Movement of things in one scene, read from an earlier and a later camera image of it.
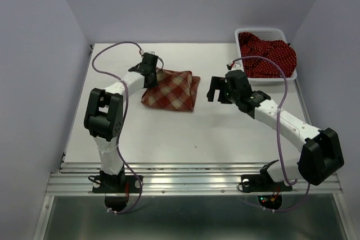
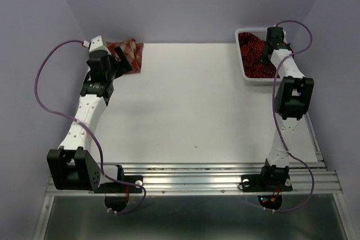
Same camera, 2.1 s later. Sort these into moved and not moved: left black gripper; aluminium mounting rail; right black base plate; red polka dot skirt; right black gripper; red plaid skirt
Moved: left black gripper; right black gripper; red plaid skirt
Not moved: right black base plate; aluminium mounting rail; red polka dot skirt
